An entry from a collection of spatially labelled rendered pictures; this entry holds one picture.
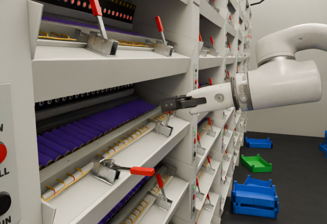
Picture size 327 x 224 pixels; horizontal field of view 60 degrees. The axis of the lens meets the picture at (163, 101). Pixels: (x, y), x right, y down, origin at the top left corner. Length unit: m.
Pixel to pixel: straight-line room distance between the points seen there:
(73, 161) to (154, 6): 0.57
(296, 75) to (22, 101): 0.48
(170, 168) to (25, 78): 0.68
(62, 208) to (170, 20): 0.62
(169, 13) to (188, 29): 0.07
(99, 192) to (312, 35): 0.47
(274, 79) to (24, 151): 0.46
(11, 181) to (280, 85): 0.48
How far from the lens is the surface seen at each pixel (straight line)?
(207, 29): 1.55
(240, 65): 2.92
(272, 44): 0.63
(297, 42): 0.63
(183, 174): 0.91
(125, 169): 0.44
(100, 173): 0.46
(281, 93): 0.60
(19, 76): 0.28
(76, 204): 0.40
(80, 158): 0.45
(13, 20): 0.28
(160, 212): 0.75
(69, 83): 0.34
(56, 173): 0.41
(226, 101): 0.60
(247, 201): 2.23
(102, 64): 0.39
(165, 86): 0.86
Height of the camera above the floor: 1.12
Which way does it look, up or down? 9 degrees down
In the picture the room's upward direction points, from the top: straight up
